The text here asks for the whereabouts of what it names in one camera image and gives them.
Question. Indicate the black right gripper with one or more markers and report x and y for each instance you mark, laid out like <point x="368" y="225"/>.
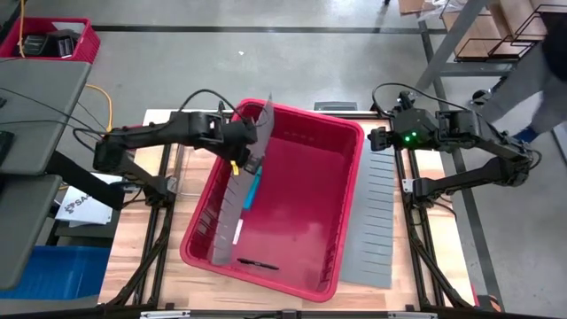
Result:
<point x="412" y="128"/>

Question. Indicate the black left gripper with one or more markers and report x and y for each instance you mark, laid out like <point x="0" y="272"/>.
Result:
<point x="243" y="137"/>

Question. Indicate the long grey slotted divider panel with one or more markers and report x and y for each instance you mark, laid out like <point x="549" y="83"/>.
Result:
<point x="370" y="221"/>
<point x="230" y="212"/>

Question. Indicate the large red plastic bin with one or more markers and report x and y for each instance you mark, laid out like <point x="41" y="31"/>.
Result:
<point x="301" y="199"/>

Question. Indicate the white block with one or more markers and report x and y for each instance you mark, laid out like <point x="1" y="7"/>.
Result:
<point x="238" y="231"/>

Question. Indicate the black pen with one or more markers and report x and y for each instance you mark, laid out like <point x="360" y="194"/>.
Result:
<point x="258" y="264"/>

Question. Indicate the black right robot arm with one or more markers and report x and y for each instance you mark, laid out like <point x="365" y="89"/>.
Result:
<point x="487" y="150"/>

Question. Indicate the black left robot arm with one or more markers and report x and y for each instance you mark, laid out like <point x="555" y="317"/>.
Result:
<point x="150" y="135"/>

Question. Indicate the yellow gripper label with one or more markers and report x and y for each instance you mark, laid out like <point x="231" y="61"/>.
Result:
<point x="235" y="167"/>

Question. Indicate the black caster wheel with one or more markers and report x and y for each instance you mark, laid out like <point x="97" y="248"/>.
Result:
<point x="480" y="95"/>

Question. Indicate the grey metal cart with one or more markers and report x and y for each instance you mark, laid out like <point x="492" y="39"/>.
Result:
<point x="447" y="35"/>

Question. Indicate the person's shoe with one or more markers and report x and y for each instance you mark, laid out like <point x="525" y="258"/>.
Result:
<point x="527" y="134"/>

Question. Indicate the large cardboard box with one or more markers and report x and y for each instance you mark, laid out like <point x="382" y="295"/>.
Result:
<point x="469" y="26"/>

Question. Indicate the small cardboard box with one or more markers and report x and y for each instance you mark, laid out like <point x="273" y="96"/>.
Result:
<point x="416" y="5"/>

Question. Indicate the person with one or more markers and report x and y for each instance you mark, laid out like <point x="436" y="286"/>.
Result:
<point x="531" y="80"/>

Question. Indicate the grey metal bar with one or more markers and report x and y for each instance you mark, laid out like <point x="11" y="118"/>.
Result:
<point x="560" y="150"/>

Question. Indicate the black desk support bar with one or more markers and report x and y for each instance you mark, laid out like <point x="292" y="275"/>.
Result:
<point x="88" y="181"/>

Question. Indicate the white paper with logo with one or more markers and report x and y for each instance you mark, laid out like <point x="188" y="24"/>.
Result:
<point x="84" y="212"/>

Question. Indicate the red clamp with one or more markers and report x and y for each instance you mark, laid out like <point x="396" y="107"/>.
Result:
<point x="475" y="296"/>

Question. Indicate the small red basket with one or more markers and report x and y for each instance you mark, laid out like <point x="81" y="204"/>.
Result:
<point x="90" y="44"/>

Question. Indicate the black floor stand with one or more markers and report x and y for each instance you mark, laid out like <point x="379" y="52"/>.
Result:
<point x="80" y="232"/>

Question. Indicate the white paper sheet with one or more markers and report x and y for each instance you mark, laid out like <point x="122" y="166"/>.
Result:
<point x="71" y="27"/>

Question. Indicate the grey desk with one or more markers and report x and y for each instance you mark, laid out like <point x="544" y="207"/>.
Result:
<point x="40" y="111"/>

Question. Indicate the black device in basket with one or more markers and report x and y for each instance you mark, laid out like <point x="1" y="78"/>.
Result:
<point x="57" y="44"/>

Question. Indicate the blue plastic bin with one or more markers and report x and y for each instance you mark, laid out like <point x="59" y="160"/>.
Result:
<point x="57" y="274"/>

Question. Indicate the black device on desk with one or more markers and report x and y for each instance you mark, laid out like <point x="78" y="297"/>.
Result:
<point x="5" y="148"/>

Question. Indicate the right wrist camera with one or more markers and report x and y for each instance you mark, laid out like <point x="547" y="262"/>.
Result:
<point x="405" y="101"/>

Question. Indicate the grey mount plate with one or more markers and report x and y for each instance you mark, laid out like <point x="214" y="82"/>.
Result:
<point x="335" y="106"/>

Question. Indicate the black aluminium frame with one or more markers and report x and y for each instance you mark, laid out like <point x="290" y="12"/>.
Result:
<point x="156" y="274"/>

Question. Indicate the silver metal bracket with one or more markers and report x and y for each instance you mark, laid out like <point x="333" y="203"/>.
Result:
<point x="412" y="315"/>
<point x="166" y="315"/>

